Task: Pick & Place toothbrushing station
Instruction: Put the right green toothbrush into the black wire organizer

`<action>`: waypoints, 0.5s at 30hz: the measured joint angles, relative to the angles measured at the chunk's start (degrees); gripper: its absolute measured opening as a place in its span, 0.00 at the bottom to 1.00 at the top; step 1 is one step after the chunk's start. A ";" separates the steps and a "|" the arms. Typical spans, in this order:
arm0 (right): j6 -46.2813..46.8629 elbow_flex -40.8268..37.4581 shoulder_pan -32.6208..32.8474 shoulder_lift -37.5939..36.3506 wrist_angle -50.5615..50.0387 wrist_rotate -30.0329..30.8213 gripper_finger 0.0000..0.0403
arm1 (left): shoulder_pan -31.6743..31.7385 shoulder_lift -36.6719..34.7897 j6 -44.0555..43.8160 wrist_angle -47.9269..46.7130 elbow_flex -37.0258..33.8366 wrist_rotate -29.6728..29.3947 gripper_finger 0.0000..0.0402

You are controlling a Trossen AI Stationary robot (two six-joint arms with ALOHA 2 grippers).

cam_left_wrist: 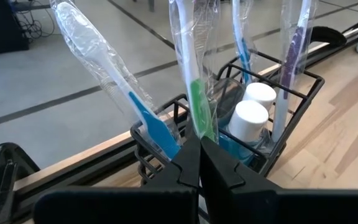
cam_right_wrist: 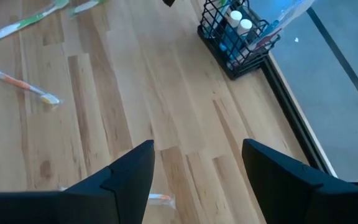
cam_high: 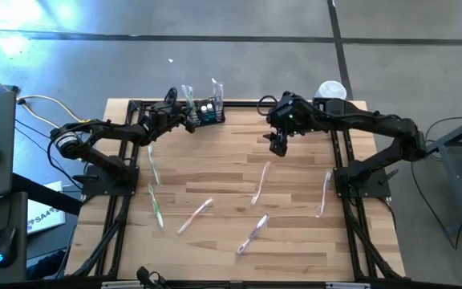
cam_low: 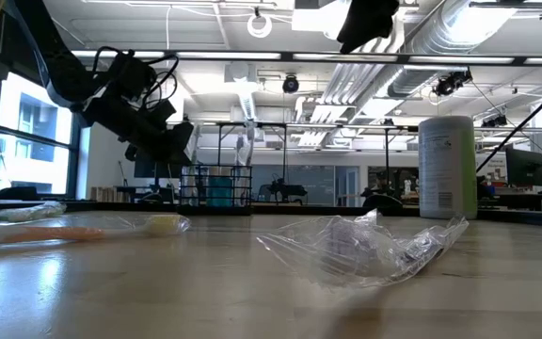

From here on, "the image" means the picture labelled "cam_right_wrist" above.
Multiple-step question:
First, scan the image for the black wire caddy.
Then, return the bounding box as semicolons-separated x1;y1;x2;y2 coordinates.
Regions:
196;0;282;81

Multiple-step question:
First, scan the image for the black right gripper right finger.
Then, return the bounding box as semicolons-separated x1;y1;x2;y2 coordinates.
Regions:
241;138;358;224

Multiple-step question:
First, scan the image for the orange toothbrush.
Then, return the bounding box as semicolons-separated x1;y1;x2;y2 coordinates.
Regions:
0;63;63;107

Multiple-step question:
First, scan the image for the green toothbrush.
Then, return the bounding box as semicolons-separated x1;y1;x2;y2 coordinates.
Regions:
0;0;70;45
69;0;107;17
209;0;233;35

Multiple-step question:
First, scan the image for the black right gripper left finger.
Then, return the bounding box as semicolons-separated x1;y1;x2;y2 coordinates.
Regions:
0;139;156;224

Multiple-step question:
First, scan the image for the blue mouthwash bottle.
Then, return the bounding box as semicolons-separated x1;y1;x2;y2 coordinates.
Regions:
227;18;254;65
219;10;243;52

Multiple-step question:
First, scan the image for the black aluminium table frame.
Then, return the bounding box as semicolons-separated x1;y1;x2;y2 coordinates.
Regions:
259;52;334;177

